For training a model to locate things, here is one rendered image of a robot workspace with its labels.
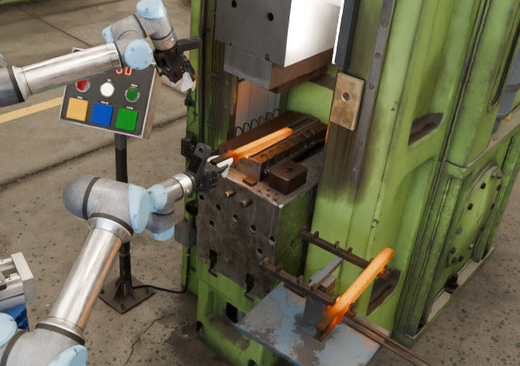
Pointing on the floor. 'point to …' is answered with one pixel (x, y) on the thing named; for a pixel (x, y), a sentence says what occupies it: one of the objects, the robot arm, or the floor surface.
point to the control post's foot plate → (135, 295)
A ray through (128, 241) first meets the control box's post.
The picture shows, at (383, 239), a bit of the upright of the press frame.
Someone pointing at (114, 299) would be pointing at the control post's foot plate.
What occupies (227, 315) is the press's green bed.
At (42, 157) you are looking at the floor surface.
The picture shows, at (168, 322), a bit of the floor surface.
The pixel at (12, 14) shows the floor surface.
